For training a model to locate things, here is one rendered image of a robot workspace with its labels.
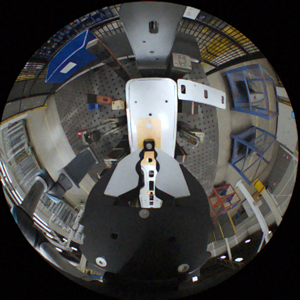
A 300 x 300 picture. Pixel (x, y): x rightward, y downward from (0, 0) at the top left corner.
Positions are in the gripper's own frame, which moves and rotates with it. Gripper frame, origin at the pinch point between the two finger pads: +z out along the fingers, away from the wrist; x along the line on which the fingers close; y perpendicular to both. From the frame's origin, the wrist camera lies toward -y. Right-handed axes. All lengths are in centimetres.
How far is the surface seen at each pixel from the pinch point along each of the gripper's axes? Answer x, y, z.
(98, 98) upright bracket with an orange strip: -14.9, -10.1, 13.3
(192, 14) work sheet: 18, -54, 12
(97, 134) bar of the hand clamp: -12.4, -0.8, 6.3
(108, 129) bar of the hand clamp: -14.6, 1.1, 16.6
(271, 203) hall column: 675, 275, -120
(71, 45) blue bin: -38, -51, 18
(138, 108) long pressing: -5.0, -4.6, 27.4
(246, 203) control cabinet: 879, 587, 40
